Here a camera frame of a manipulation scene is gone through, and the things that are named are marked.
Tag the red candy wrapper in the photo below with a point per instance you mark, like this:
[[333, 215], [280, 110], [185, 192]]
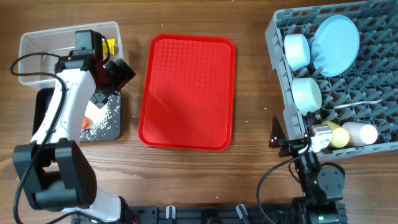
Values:
[[100, 75]]

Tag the yellow cup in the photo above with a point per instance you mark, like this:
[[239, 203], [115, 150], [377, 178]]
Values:
[[340, 136]]

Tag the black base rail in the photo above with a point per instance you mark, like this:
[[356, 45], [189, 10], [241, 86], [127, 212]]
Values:
[[202, 214]]

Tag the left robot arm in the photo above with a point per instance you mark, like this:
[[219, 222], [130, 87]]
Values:
[[54, 174]]

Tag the grey dishwasher rack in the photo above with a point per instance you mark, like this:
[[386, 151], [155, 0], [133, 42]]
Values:
[[372, 76]]

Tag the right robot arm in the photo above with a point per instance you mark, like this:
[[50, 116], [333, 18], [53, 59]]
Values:
[[322, 184]]

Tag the white plastic spoon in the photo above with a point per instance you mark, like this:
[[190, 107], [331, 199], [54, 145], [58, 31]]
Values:
[[357, 103]]

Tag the black waste tray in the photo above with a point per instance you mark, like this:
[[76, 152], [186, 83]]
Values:
[[41, 105]]

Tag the light blue bowl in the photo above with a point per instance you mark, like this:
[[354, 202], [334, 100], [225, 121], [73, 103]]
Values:
[[297, 51]]

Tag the pink cup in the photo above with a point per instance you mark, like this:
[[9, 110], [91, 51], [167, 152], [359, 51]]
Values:
[[360, 134]]

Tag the orange carrot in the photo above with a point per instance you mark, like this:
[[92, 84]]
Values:
[[86, 123]]

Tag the white rice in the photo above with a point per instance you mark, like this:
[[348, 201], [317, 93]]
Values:
[[105, 122]]

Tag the light blue plate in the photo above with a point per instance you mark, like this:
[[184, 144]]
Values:
[[335, 46]]

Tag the clear plastic bin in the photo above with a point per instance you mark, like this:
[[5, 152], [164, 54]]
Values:
[[61, 41]]

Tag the red serving tray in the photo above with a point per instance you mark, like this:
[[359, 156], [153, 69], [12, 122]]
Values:
[[188, 95]]

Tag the green bowl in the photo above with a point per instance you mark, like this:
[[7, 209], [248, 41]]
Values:
[[307, 95]]

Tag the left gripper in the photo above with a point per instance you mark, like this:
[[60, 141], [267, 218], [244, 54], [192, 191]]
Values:
[[122, 76]]

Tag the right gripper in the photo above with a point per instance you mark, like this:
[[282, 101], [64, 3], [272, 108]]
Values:
[[278, 140]]

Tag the yellow candy wrapper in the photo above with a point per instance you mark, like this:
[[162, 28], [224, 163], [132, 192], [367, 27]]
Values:
[[109, 46]]

